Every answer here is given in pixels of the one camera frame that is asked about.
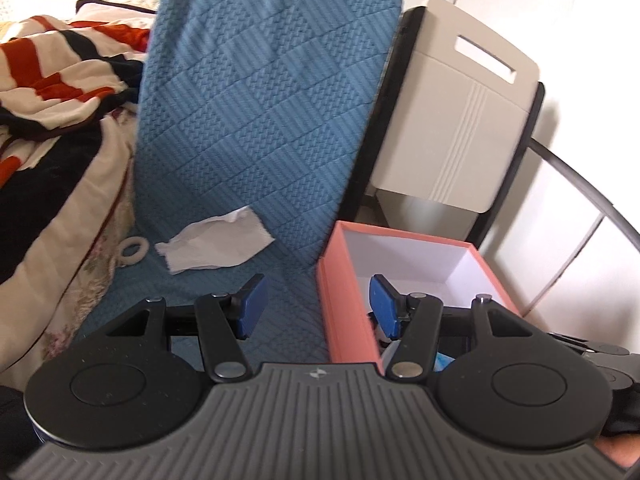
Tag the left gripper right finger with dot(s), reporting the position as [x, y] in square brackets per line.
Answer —
[413, 321]

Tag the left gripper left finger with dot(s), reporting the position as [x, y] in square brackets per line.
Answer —
[223, 321]

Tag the white tissue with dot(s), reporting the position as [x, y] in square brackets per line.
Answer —
[216, 242]

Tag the panda plush toy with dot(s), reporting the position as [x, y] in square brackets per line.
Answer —
[381, 339]

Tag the blue tissue pack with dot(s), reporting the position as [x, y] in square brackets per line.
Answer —
[441, 361]

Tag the person right hand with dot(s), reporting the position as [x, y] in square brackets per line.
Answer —
[624, 449]

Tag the pink cardboard box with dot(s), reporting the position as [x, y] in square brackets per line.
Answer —
[452, 270]

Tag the floral lace cushion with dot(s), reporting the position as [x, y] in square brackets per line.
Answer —
[82, 295]

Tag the grey curved metal tube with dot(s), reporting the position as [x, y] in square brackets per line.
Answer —
[589, 191]

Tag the blue quilted seat cushion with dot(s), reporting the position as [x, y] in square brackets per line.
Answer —
[257, 103]

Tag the striped red black blanket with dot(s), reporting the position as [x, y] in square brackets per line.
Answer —
[58, 81]

